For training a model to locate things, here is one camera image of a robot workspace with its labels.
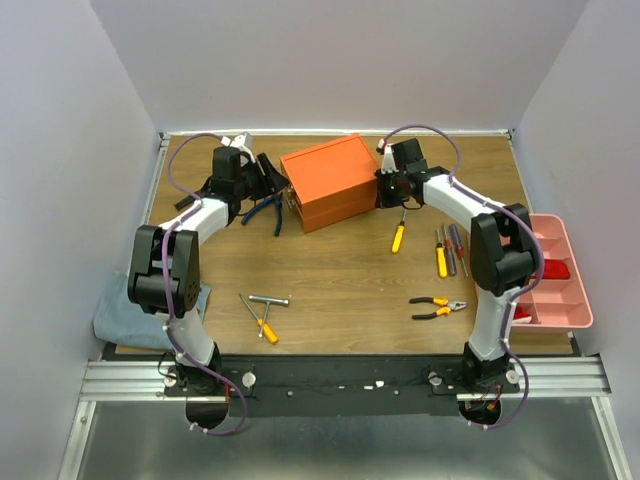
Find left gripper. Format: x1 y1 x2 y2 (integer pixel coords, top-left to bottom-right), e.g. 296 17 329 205
234 153 290 201

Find orange drawer cabinet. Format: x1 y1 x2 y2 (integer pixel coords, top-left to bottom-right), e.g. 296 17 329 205
280 134 379 233

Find small yellow handled screwdriver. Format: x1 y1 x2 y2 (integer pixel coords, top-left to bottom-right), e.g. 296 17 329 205
435 229 448 278

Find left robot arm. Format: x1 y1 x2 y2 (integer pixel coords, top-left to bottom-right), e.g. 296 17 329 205
127 144 289 395

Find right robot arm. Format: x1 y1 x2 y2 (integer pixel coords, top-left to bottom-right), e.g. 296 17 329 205
376 139 543 392

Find thin metal screwdriver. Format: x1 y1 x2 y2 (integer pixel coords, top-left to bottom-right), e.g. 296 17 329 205
456 247 469 277

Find black rubber mallet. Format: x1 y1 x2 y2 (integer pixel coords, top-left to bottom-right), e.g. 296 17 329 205
174 192 202 211

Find red item in tray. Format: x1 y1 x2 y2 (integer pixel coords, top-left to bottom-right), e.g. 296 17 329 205
542 259 571 280

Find pink compartment tray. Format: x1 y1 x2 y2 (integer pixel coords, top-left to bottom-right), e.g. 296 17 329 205
512 214 593 333

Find blue cloth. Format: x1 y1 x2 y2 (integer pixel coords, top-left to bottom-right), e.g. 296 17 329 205
93 270 212 351

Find blue handled cutting pliers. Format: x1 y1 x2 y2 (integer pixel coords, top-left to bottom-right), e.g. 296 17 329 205
240 194 285 238

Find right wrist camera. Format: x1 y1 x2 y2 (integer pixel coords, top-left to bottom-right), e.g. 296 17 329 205
376 138 398 174

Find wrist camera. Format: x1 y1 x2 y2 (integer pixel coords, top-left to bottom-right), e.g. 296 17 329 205
221 132 255 165
376 138 398 174

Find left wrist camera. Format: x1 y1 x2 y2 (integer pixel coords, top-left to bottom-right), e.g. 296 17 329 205
221 132 255 165

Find grey handled screwdriver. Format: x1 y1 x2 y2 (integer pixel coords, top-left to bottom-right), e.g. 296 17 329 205
447 224 459 276

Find red handled screwdriver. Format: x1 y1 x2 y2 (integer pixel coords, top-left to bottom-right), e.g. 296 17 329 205
441 223 451 269

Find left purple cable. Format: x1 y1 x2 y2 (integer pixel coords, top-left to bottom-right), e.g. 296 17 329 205
158 132 250 437

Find metal T-handle wrench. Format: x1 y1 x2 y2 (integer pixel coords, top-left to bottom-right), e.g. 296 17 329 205
249 295 290 324

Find orange handled pliers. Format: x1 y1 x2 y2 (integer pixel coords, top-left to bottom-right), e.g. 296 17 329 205
409 296 468 321

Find orange handled screwdriver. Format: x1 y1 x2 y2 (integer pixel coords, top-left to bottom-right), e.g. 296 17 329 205
239 294 279 345

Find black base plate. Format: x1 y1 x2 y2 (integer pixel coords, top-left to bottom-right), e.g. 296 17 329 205
164 354 520 418

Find aluminium rail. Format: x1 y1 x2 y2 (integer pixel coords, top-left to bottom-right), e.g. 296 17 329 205
80 356 611 402

